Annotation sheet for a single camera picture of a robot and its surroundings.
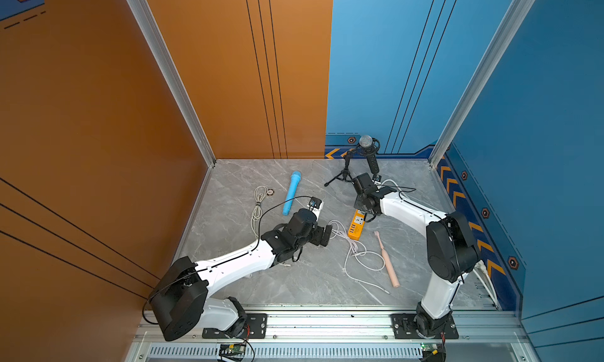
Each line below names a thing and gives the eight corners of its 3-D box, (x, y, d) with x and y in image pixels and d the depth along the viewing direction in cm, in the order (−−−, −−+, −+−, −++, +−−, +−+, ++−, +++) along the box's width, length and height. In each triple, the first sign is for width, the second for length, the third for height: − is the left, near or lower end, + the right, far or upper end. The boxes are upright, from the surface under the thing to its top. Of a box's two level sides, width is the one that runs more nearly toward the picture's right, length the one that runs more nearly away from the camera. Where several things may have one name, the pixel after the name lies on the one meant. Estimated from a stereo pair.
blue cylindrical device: (282, 214, 102) (281, 210, 99) (293, 175, 117) (292, 170, 114) (291, 216, 102) (291, 211, 99) (301, 176, 117) (301, 171, 114)
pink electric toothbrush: (393, 288, 83) (394, 286, 81) (374, 233, 96) (375, 231, 95) (399, 287, 83) (400, 285, 81) (379, 232, 97) (380, 230, 95)
